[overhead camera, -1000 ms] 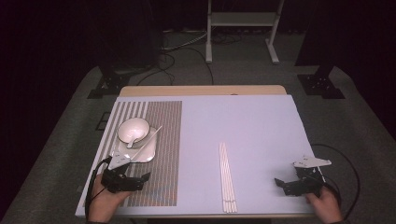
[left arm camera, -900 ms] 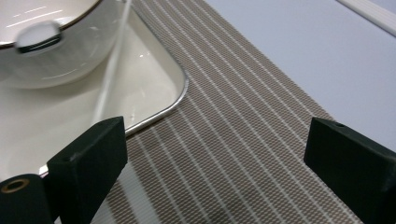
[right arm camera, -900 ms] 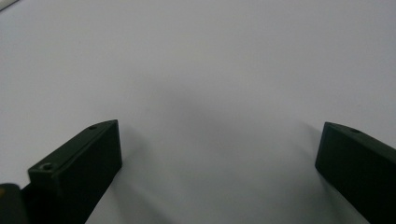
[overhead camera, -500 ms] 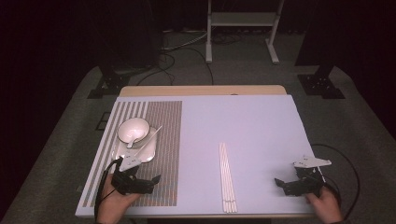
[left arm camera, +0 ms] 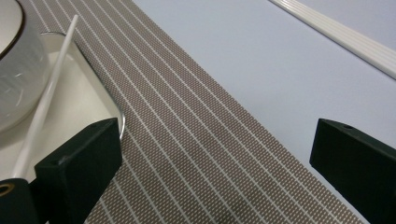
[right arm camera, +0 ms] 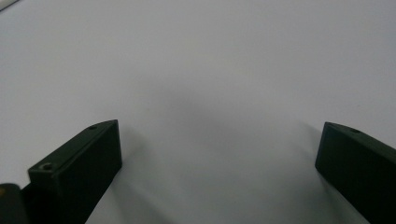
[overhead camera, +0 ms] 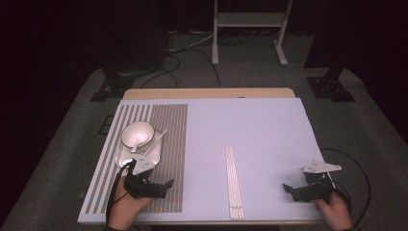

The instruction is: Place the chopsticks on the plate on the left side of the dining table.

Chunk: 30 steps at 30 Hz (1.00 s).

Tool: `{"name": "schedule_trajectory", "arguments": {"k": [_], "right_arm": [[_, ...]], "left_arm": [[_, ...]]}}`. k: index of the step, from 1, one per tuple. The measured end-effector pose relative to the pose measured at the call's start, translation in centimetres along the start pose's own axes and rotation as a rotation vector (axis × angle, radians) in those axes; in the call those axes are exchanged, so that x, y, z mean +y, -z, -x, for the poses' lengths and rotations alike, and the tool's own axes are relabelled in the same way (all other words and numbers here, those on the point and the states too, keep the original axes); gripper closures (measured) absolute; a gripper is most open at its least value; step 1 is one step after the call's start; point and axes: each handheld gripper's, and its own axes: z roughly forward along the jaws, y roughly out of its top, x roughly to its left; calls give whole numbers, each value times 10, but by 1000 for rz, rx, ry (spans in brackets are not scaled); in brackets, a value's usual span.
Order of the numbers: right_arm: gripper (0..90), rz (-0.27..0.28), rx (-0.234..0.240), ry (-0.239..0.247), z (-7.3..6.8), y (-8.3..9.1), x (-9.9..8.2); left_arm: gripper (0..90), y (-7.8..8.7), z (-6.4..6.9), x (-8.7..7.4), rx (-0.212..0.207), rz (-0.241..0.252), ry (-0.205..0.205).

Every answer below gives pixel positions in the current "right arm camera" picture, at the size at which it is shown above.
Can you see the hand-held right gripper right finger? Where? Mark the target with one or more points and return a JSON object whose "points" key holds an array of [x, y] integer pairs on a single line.
{"points": [[361, 168]]}

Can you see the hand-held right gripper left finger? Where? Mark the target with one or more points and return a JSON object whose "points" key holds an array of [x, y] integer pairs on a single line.
{"points": [[77, 174]]}

